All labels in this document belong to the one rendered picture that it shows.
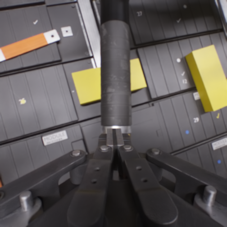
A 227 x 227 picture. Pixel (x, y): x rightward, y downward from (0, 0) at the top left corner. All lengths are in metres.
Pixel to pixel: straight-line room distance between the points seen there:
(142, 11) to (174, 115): 0.28
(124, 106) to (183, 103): 0.26
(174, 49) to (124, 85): 0.28
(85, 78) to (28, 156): 0.21
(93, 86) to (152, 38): 0.21
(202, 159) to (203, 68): 0.24
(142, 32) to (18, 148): 0.40
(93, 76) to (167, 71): 0.19
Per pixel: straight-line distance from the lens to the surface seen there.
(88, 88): 0.37
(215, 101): 0.49
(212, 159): 0.52
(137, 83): 0.39
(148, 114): 0.41
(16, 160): 0.41
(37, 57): 0.42
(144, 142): 0.40
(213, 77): 0.49
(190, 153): 0.48
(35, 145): 0.39
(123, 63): 0.24
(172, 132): 0.44
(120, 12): 0.27
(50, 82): 0.40
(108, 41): 0.25
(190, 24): 0.55
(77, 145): 0.36
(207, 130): 0.51
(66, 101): 0.38
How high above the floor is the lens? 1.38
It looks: 78 degrees down
